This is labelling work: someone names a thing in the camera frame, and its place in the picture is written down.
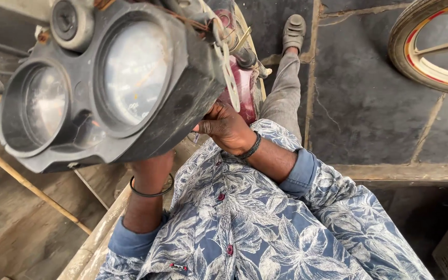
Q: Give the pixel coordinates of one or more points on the person's left hand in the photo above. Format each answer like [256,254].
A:
[154,165]

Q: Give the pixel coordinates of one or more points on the person's right hand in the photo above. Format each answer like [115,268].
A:
[228,130]

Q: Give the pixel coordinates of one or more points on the black motorcycle instrument cluster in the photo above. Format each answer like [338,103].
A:
[130,85]

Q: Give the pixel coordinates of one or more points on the thin black bangle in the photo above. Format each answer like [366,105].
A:
[151,194]

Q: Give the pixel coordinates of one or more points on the black braided wristband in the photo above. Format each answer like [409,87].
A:
[253,147]

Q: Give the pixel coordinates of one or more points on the maroon motorcycle fuel tank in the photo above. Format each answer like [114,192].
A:
[245,91]

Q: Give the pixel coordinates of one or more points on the grey trouser leg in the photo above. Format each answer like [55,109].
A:
[284,97]

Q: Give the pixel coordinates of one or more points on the dusty wooden plank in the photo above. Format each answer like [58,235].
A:
[91,241]

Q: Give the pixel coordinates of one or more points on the blue leaf-print shirt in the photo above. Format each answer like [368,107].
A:
[255,225]

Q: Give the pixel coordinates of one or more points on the grey clog shoe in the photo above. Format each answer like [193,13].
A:
[294,33]

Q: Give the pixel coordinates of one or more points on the long wooden stick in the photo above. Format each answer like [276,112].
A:
[33,187]

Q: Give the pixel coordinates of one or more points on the motorcycle wheel with red-striped rim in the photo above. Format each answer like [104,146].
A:
[403,50]

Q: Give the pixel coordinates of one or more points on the white metal mounting bracket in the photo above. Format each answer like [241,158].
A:
[230,77]

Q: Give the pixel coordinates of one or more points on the grey ignition key switch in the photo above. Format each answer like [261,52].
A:
[70,21]

